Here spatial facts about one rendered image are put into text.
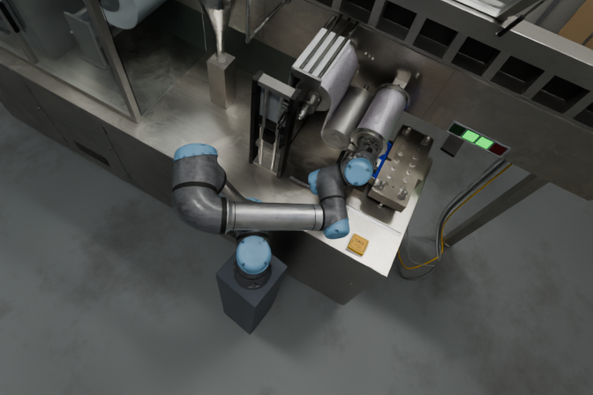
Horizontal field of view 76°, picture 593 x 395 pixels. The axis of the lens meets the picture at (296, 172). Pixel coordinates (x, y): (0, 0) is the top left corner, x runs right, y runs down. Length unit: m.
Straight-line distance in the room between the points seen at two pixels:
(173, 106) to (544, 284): 2.63
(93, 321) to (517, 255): 2.75
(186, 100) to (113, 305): 1.27
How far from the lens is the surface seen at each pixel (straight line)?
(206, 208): 0.96
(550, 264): 3.26
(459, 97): 1.62
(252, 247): 1.31
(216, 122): 1.84
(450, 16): 1.44
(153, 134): 1.84
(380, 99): 1.51
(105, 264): 2.60
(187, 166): 1.01
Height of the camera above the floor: 2.38
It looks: 60 degrees down
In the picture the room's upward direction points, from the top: 15 degrees clockwise
